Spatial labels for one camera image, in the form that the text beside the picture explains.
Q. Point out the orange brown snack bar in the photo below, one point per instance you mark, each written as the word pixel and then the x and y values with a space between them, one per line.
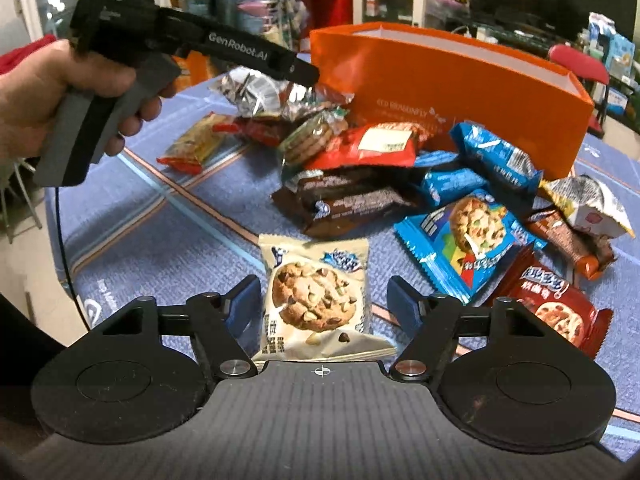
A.
pixel 589 254

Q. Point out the red snack bag yellow label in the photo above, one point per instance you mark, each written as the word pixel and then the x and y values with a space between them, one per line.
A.
pixel 393 144

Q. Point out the blue chip cookie pack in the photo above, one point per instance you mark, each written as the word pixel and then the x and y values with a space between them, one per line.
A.
pixel 459 246

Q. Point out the person's left hand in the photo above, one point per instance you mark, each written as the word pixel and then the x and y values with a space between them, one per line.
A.
pixel 32 92

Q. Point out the white glass door cabinet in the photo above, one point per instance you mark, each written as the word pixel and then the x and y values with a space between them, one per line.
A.
pixel 390 0

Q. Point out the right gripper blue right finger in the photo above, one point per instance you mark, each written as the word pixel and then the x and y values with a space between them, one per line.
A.
pixel 406 304

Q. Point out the white chocolate chip cookie pack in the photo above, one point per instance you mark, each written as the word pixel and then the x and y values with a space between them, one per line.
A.
pixel 317 305

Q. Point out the blue patterned tablecloth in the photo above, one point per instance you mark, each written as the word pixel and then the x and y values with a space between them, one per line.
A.
pixel 136 229

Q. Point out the white yellow snack pack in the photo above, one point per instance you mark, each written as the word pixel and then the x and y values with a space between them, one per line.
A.
pixel 588 205

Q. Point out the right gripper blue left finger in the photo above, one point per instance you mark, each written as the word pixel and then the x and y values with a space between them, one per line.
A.
pixel 243 307

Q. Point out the red folding chair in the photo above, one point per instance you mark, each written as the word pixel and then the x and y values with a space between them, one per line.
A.
pixel 588 70

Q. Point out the silver foil snack pack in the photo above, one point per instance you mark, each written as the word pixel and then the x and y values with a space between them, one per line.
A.
pixel 253 93

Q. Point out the small blue oreo pack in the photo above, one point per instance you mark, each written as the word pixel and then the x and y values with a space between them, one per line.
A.
pixel 440 188

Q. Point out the red chocolate cookie pack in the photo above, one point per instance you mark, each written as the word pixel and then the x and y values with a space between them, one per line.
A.
pixel 556 302

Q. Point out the yellow red snack bar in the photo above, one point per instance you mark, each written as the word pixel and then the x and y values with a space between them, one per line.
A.
pixel 190 151

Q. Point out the orange cardboard box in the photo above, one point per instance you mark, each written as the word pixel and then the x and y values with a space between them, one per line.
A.
pixel 398 73

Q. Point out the round biscuit clear pack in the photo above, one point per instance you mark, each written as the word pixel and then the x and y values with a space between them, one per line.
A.
pixel 312 136

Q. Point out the brown chocolate wafer pack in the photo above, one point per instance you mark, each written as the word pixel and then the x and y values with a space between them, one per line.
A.
pixel 331 203

